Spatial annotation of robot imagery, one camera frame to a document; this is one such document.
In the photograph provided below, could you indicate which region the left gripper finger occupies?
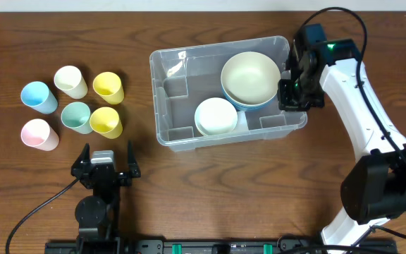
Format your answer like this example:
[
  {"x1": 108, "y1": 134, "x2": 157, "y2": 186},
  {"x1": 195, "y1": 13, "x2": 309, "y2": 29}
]
[
  {"x1": 128, "y1": 140, "x2": 140, "y2": 173},
  {"x1": 71, "y1": 143, "x2": 90, "y2": 169}
]

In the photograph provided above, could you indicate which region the dark blue bowl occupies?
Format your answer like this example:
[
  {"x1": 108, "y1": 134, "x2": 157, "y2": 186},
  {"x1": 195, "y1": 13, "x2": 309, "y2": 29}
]
[
  {"x1": 221, "y1": 88, "x2": 278, "y2": 111},
  {"x1": 230, "y1": 101, "x2": 271, "y2": 111}
]

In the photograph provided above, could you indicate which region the yellow cup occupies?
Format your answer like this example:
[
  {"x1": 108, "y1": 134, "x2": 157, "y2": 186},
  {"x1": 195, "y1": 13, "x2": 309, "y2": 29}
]
[
  {"x1": 90, "y1": 107, "x2": 123, "y2": 139},
  {"x1": 92, "y1": 72, "x2": 124, "y2": 104}
]

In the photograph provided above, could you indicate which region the large beige bowl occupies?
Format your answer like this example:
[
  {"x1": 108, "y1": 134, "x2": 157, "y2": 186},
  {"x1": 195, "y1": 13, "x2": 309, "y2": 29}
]
[{"x1": 221, "y1": 52, "x2": 281, "y2": 107}]

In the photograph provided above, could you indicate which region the white bowl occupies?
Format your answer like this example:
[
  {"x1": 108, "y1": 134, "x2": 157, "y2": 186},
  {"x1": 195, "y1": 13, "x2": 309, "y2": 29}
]
[{"x1": 194, "y1": 97, "x2": 238, "y2": 126}]

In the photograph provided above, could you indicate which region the light grey bowl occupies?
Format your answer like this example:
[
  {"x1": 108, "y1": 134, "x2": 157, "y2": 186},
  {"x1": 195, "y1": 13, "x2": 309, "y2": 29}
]
[{"x1": 196, "y1": 123, "x2": 236, "y2": 136}]

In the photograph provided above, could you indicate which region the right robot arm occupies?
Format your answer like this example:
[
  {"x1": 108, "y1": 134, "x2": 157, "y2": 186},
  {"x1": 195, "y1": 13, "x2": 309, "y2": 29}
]
[{"x1": 278, "y1": 24, "x2": 406, "y2": 246}]

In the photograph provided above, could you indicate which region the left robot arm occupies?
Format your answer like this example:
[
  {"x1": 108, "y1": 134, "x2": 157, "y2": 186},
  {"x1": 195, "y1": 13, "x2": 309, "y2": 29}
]
[{"x1": 71, "y1": 143, "x2": 141, "y2": 241}]

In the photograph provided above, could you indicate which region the clear plastic storage container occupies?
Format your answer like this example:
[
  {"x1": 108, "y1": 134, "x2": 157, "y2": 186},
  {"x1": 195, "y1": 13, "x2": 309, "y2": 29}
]
[{"x1": 149, "y1": 36, "x2": 308, "y2": 152}]

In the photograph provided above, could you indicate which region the mint green cup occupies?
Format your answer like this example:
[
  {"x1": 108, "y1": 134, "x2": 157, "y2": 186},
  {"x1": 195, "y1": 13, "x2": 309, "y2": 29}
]
[{"x1": 61, "y1": 102, "x2": 92, "y2": 134}]

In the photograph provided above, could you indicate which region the pink cup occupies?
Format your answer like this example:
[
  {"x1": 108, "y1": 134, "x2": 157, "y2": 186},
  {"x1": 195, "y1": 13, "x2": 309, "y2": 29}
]
[{"x1": 20, "y1": 119, "x2": 59, "y2": 151}]

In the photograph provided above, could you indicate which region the light blue cup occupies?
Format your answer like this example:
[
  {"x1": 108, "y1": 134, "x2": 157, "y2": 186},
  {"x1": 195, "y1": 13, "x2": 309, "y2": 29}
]
[{"x1": 20, "y1": 81, "x2": 59, "y2": 114}]

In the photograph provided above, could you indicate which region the cream white cup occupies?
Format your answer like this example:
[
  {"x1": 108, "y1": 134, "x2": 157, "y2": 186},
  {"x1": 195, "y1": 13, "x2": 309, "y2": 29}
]
[{"x1": 54, "y1": 66, "x2": 88, "y2": 99}]

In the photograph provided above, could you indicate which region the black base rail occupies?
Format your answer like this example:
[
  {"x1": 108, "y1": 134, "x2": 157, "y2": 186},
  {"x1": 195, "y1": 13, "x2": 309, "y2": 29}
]
[{"x1": 44, "y1": 238, "x2": 398, "y2": 254}]

